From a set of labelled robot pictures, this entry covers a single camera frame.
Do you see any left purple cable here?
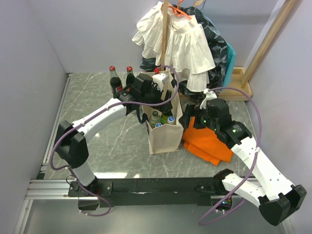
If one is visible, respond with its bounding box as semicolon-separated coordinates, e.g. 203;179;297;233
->
49;65;179;217

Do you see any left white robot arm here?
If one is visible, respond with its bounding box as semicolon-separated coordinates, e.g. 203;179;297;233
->
55;73;172;196

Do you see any white pleated garment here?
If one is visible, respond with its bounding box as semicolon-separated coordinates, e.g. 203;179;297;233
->
132;2;215;92

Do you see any coca-cola glass bottle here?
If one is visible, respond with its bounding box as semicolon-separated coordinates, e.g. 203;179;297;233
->
126;66;136;86
109;66;123;96

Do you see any orange clothes hanger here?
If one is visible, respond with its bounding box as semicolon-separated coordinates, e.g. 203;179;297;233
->
168;0;192;20

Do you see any right blue-cap plastic bottle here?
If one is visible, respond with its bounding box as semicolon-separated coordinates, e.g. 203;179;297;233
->
165;116;176;125

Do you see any front clear chang bottle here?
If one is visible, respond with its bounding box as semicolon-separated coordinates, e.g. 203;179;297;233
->
149;111;161;129

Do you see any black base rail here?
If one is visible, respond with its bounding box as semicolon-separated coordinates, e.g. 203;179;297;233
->
67;176;244;212

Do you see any dark shark print garment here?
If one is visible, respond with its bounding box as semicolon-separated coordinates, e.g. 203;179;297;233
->
140;6;227;94

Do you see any teal blue garment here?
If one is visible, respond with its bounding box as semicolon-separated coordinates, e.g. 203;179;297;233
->
223;42;236;87

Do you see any dark green glass bottle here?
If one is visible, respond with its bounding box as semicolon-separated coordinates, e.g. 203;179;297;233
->
161;110;172;124

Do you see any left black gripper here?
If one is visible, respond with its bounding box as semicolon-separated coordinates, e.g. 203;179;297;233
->
140;82;173;113

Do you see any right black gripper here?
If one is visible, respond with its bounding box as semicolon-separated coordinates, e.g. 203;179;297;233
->
178;103;218;131

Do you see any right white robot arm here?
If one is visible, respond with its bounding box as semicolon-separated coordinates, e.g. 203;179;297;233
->
179;98;307;226

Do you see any beige canvas tote bag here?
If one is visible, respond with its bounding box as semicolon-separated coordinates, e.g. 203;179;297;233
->
142;70;184;155

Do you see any wooden clothes rack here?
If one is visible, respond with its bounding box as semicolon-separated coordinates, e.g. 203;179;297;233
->
159;0;303;102

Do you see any wooden clothes hanger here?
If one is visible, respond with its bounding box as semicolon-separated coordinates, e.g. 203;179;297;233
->
193;0;205;7

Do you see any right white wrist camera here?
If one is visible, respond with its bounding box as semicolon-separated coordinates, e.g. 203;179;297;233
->
199;88;217;109

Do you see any folded orange cloth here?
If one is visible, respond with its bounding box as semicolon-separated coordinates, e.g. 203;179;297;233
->
182;117;233;166

